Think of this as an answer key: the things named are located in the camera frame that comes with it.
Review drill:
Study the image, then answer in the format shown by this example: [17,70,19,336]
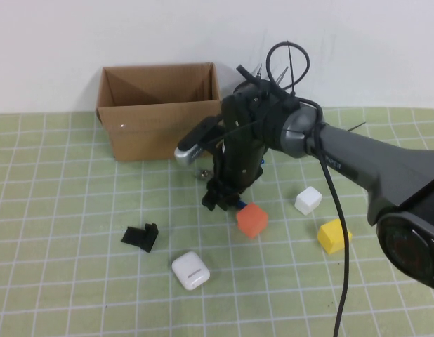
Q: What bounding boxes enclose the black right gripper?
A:
[202,147,265,213]

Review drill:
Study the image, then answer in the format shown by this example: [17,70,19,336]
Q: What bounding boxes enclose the black plastic bracket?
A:
[119,222,159,254]

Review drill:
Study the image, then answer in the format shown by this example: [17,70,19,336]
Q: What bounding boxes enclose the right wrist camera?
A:
[173,115,226,168]

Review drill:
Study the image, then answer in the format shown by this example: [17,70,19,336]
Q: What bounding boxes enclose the white earbuds case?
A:
[171,250,211,291]

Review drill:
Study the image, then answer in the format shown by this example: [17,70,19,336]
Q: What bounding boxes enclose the blue-handled cutting pliers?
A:
[193,157,266,210]

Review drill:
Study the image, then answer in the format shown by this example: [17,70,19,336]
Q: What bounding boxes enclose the brown cardboard box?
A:
[96,62,225,163]

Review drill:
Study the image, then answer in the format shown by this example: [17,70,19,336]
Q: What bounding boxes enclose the white cube block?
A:
[294,186,324,216]

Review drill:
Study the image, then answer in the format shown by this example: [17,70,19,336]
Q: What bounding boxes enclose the orange cube block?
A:
[236,201,268,241]

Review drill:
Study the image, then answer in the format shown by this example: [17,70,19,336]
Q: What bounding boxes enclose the yellow cube block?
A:
[317,218,354,256]

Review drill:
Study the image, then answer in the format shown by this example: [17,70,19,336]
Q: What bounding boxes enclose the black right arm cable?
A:
[201,41,353,337]

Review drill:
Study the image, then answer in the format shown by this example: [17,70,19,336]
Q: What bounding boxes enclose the green checked tablecloth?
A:
[0,106,434,337]

